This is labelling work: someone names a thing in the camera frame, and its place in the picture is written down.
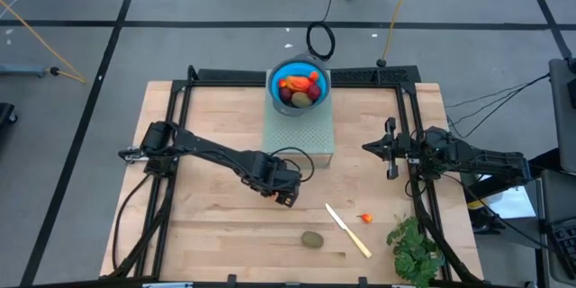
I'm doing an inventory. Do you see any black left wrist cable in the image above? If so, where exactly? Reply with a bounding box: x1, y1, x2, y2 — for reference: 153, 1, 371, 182
269, 146, 316, 185

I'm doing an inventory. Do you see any red orange mango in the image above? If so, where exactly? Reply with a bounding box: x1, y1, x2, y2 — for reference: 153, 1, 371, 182
284, 75, 316, 94

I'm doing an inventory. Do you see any black aluminium rig frame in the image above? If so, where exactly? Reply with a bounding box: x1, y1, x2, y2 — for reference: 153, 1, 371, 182
107, 65, 485, 288

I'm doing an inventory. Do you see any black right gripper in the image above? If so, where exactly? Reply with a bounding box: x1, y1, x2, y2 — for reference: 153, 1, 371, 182
362, 116, 428, 180

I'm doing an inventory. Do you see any black coiled floor cable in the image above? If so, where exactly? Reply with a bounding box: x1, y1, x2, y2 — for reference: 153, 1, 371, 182
306, 0, 343, 62

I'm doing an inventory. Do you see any grey cabinet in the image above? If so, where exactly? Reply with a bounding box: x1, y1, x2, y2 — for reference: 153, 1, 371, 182
547, 57, 576, 173

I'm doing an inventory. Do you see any yellow floor cable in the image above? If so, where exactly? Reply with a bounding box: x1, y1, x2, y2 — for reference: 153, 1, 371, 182
0, 0, 87, 85

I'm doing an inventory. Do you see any thin black cable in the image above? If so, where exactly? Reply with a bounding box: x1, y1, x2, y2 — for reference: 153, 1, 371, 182
444, 73, 551, 140

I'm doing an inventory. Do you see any cream-handled paring knife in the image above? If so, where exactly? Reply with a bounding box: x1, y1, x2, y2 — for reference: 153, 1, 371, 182
324, 202, 374, 259

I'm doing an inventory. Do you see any green leafy potted plant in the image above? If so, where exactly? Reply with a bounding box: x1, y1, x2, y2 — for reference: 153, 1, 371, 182
385, 214, 446, 288

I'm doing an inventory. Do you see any silver corner bracket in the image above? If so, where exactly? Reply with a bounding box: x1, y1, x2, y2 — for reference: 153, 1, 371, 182
142, 281, 194, 288

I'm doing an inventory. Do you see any black arm base cable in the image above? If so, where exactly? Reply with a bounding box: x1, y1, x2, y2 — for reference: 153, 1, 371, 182
111, 173, 152, 275

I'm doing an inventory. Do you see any grey metal stand foot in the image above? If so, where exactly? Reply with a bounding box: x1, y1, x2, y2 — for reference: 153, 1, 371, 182
0, 63, 47, 77

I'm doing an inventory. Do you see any white sheet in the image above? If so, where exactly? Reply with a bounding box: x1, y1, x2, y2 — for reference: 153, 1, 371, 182
491, 190, 537, 221

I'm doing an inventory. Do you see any blue collapsible bowl grey rim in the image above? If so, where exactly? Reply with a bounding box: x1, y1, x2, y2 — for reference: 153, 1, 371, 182
267, 53, 332, 118

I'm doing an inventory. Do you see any green perforated metal shelf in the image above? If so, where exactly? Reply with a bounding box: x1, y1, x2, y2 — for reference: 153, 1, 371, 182
262, 67, 336, 169

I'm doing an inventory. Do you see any black keyboard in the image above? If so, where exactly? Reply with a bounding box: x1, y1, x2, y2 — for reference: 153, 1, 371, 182
549, 216, 576, 258

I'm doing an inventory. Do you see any yellow hanging cable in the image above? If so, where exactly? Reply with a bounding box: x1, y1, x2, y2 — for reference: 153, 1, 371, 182
380, 0, 419, 67

